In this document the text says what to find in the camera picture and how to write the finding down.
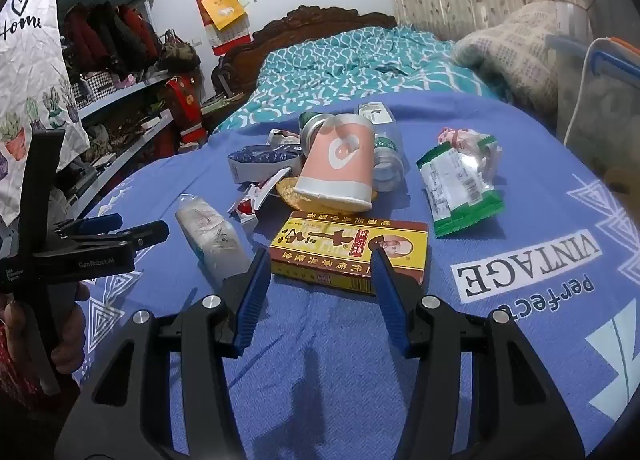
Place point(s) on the clear plastic bottle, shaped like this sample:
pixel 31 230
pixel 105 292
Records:
pixel 387 159

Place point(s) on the crumpled white paper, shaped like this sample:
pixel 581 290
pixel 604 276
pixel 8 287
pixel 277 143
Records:
pixel 282 137

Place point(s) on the crushed green drink can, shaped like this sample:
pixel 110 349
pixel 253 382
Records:
pixel 312 127

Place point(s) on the teal patterned quilt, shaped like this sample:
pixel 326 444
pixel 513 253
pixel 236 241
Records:
pixel 325 59

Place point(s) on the white printed cloth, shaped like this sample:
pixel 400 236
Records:
pixel 30 64

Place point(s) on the white food packet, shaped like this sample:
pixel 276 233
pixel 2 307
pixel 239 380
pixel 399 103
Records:
pixel 210 235

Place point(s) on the red and white wrapper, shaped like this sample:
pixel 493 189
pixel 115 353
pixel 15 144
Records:
pixel 250 200

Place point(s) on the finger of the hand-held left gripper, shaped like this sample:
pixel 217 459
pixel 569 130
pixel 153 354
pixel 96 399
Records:
pixel 102 223
pixel 147 235

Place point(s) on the grey metal shelf rack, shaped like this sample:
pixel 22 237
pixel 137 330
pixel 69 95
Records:
pixel 125 89

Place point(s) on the wall calendar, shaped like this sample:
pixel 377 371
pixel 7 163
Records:
pixel 227 39

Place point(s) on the green snack wrapper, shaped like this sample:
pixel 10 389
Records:
pixel 455 190

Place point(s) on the yellow and red box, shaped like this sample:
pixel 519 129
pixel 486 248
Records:
pixel 325 250

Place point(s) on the brown handbag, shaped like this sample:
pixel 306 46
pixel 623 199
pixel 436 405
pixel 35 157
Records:
pixel 177 54

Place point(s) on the person's left hand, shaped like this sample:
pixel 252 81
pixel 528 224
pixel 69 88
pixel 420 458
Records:
pixel 70 340

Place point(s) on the dark red hanging clothes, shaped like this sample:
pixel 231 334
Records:
pixel 110 34

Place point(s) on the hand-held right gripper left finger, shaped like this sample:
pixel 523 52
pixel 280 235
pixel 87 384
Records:
pixel 252 300

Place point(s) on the dark blue milk carton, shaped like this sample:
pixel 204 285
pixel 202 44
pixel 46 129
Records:
pixel 260 157

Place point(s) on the pink candy wrapper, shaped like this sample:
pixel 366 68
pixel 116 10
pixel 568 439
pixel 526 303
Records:
pixel 452 135

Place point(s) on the red gift bag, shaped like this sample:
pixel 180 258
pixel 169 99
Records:
pixel 187 109

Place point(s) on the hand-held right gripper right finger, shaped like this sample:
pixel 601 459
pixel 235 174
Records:
pixel 387 300

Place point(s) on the pink paper cup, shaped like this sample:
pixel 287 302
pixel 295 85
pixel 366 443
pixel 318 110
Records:
pixel 340 159

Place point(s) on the carved wooden headboard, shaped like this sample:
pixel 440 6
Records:
pixel 310 19

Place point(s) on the beige patterned pillow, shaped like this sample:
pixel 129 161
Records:
pixel 515 49

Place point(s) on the blue printed blanket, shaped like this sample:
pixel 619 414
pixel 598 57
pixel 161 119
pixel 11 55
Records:
pixel 325 380

